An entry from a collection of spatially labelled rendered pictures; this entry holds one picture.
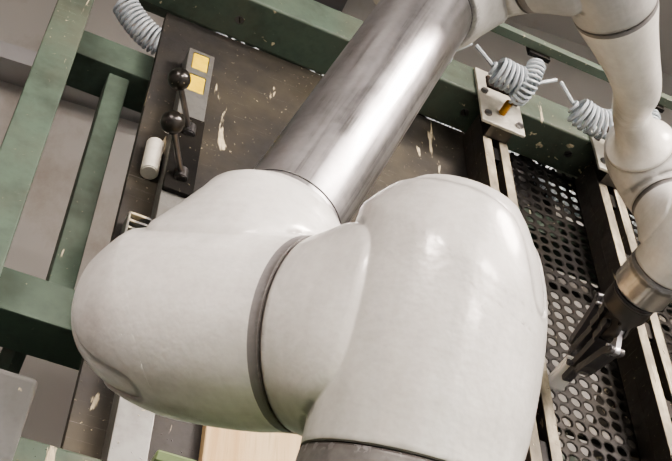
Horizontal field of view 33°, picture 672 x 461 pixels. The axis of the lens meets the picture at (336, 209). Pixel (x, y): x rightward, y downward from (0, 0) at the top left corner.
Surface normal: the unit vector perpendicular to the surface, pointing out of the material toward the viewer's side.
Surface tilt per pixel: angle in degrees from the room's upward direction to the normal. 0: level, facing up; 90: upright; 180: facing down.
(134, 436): 60
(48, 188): 90
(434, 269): 85
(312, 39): 150
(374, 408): 95
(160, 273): 83
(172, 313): 104
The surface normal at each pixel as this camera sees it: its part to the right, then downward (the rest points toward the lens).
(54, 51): 0.43, -0.69
